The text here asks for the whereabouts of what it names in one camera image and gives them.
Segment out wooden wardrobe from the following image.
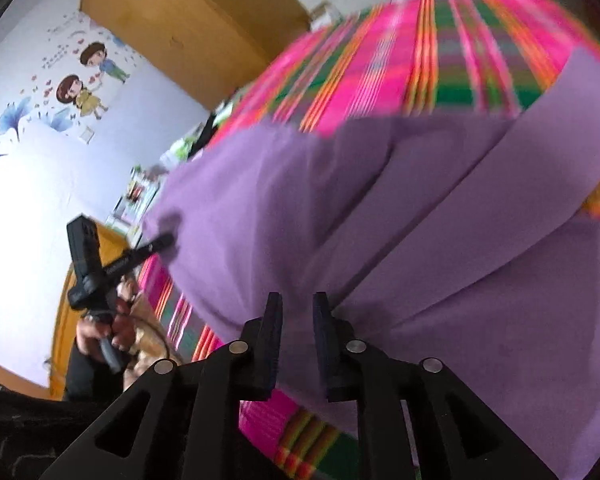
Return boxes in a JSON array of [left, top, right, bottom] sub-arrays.
[[80, 0, 312, 111]]

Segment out cartoon wall sticker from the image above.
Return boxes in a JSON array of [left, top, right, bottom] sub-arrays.
[[32, 12, 142, 122]]

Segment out colourful carton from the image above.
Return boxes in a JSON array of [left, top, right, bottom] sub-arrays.
[[105, 164, 162, 237]]

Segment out beige patterned cloth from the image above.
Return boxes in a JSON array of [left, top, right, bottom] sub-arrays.
[[127, 287, 182, 368]]

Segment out purple fleece pants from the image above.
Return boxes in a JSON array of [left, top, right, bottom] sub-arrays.
[[141, 47, 600, 480]]

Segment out pink plaid bedsheet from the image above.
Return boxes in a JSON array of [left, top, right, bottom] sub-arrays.
[[135, 0, 600, 480]]

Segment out large green tissue pack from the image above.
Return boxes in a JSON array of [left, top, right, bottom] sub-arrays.
[[170, 136, 200, 160]]

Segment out black cloth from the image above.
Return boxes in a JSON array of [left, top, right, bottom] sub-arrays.
[[192, 107, 233, 153]]

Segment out white cardboard box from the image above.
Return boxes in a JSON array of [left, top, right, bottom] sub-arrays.
[[309, 2, 344, 29]]

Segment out person's left forearm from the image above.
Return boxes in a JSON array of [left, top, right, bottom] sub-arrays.
[[62, 335, 131, 403]]

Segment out person's dark clothing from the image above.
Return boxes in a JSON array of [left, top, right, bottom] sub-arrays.
[[0, 370, 131, 480]]

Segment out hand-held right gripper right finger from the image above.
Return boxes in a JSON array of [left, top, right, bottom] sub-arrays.
[[312, 291, 561, 480]]

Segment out blue leaf wall sticker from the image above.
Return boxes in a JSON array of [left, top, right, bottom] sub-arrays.
[[0, 94, 75, 177]]

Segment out person's left hand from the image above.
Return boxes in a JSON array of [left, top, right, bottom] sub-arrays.
[[75, 279, 141, 361]]

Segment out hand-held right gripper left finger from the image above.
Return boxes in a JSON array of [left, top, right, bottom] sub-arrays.
[[40, 291, 284, 480]]

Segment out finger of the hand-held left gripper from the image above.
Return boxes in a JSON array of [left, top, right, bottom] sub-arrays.
[[139, 232, 176, 262]]

